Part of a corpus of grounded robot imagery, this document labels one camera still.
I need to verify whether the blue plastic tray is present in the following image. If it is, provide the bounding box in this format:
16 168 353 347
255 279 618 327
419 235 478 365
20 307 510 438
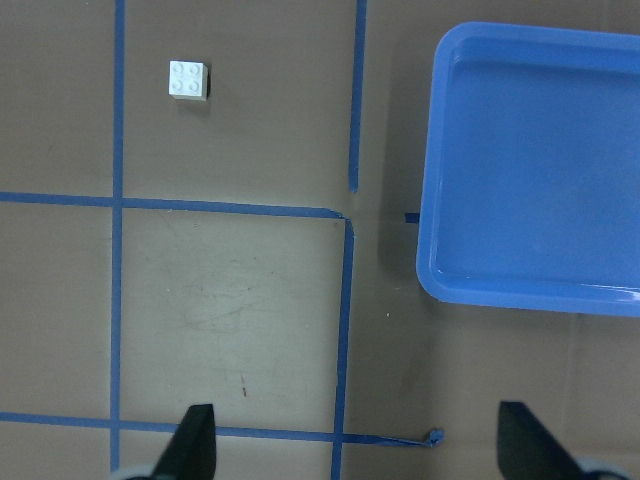
416 22 639 317

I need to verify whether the white block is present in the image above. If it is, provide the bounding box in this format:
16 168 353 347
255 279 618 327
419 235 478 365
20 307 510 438
168 60 209 101

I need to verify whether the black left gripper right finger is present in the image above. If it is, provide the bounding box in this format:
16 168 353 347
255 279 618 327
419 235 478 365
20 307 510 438
498 401 584 479

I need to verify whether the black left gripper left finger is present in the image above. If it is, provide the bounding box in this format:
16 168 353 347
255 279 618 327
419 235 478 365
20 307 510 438
151 404 217 480

